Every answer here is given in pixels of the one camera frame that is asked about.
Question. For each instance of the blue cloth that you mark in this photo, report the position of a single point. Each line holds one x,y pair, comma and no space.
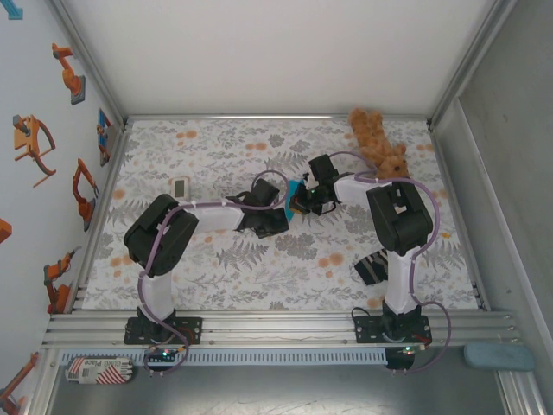
294,194

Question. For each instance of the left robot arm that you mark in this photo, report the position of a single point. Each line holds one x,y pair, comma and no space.
160,238

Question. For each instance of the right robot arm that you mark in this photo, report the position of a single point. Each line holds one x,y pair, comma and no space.
402,216

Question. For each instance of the floral print tablecloth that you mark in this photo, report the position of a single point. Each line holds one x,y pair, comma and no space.
259,276

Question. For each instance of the brown teddy bear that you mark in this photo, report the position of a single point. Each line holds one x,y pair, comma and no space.
376,142

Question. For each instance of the black white striped sock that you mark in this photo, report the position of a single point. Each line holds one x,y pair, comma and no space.
371,268

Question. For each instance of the white digital clock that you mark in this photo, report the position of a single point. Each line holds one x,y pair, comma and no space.
179,188

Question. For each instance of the small circuit board with LED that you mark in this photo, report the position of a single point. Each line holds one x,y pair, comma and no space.
409,351
164,354

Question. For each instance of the red white striped package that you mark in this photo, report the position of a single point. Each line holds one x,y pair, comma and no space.
99,371

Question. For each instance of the blue-grey pad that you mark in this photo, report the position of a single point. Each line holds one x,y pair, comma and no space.
499,356

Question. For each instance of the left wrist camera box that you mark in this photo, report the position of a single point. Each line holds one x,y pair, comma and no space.
264,192

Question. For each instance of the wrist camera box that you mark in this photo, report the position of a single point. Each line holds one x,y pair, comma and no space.
324,168
264,192

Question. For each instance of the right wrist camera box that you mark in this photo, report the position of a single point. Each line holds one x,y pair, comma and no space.
324,168

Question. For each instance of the aluminium rail bed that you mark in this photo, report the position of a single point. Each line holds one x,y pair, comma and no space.
281,328

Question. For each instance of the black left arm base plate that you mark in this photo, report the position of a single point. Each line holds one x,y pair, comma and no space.
190,330

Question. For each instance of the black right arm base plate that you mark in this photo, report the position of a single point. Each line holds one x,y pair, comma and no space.
367,329

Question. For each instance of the aluminium side rail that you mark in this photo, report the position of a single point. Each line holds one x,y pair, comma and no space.
460,216
97,220

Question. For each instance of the blue orange machine wall sticker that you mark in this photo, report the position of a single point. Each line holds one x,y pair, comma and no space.
103,138

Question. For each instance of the aluminium upright post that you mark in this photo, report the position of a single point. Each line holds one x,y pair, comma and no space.
471,56
86,56

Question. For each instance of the orange gripper frame wall sticker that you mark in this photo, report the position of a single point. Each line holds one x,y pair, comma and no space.
28,140

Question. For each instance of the small orange block wall sticker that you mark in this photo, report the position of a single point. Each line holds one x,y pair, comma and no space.
4,231

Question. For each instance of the small blue wall sticker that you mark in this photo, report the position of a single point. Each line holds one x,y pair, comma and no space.
15,10

